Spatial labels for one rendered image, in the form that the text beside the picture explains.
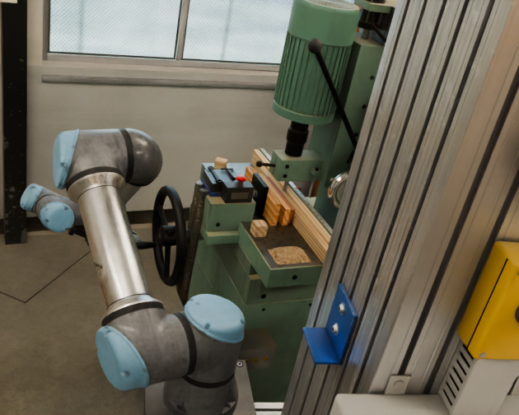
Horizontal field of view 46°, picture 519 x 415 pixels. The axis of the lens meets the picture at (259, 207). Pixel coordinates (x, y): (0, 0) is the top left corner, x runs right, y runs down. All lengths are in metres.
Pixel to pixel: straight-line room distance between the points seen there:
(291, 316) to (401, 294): 1.13
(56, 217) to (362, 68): 0.88
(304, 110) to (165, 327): 0.77
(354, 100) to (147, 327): 0.91
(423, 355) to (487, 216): 0.20
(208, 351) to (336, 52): 0.85
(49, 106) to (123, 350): 2.00
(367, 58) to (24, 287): 1.85
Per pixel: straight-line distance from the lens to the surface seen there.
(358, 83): 1.72
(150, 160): 1.32
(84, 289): 2.90
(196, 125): 3.18
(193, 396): 1.23
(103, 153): 1.27
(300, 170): 1.79
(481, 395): 0.82
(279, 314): 1.82
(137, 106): 3.04
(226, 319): 1.15
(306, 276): 1.63
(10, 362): 2.56
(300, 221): 1.74
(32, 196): 1.73
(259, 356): 1.78
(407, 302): 0.73
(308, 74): 1.63
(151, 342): 1.10
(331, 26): 1.60
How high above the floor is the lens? 1.77
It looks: 28 degrees down
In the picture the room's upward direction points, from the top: 12 degrees clockwise
